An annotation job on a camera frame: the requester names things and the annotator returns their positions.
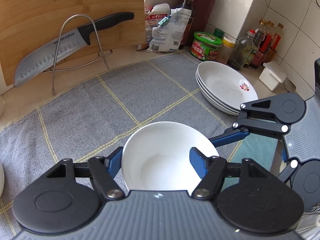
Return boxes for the white plate with brown stain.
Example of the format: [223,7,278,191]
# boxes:
[196,79,239,116]

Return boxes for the white floral bowl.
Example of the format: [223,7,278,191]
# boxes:
[121,121,218,193]
[0,163,5,196]

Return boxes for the teal dish cloth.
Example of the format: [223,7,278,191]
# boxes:
[227,134,278,171]

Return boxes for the white plastic seasoning box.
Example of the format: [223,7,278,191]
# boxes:
[259,61,286,92]

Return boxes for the grey checked dish towel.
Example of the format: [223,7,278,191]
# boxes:
[1,53,235,239]

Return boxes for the green labelled oil bottle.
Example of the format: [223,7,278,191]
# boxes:
[242,18,267,68]

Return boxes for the clear bottle red cap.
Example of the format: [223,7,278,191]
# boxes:
[227,29,255,70]

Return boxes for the red labelled sauce bottle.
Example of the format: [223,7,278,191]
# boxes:
[250,21,274,69]

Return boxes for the yellow lidded spice jar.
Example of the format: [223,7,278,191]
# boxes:
[215,37,235,64]

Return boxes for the green lidded sauce tub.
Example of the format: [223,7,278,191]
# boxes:
[190,31,222,61]

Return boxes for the green capped small jar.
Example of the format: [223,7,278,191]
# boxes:
[213,28,225,39]

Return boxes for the white blue printed bag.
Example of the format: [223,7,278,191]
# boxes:
[147,9,183,53]

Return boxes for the dark red knife block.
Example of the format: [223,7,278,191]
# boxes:
[185,0,216,47]

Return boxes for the red white clipped bag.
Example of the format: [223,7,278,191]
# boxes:
[145,3,170,43]

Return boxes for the dark soy sauce bottle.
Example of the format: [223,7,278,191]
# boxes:
[176,0,194,49]

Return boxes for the bamboo cutting board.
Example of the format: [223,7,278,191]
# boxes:
[1,0,145,92]

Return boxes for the steel wire board stand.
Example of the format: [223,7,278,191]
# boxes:
[43,13,113,97]

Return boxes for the black handled santoku knife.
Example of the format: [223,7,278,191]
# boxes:
[14,12,135,87]

